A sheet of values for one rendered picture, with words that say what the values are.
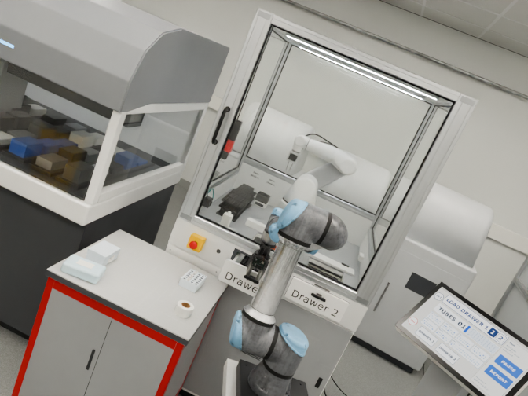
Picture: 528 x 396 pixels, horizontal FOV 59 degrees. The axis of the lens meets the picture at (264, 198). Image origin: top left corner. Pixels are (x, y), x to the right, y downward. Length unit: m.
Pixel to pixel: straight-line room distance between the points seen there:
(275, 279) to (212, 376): 1.20
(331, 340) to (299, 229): 1.03
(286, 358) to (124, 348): 0.69
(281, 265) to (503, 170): 4.12
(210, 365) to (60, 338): 0.84
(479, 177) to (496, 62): 1.16
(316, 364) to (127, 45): 1.73
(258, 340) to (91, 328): 0.74
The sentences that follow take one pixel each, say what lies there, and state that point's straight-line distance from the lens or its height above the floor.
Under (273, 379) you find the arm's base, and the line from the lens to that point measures 1.67.
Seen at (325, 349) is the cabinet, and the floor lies 0.65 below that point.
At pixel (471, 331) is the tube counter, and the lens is 2.25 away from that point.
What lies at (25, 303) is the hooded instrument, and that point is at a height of 0.24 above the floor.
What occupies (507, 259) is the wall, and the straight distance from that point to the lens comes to 5.62.
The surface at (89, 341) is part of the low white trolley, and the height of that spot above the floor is 0.54.
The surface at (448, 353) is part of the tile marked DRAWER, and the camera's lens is 2.21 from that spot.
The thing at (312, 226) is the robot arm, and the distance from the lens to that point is 1.50.
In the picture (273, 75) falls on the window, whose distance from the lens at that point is 2.18.
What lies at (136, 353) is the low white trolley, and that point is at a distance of 1.99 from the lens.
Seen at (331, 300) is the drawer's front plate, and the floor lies 0.91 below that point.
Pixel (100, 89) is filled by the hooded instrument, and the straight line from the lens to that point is 2.17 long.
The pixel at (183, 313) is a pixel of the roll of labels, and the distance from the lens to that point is 1.95.
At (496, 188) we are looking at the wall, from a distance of 5.44.
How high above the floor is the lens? 1.80
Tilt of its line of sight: 15 degrees down
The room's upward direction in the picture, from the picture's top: 23 degrees clockwise
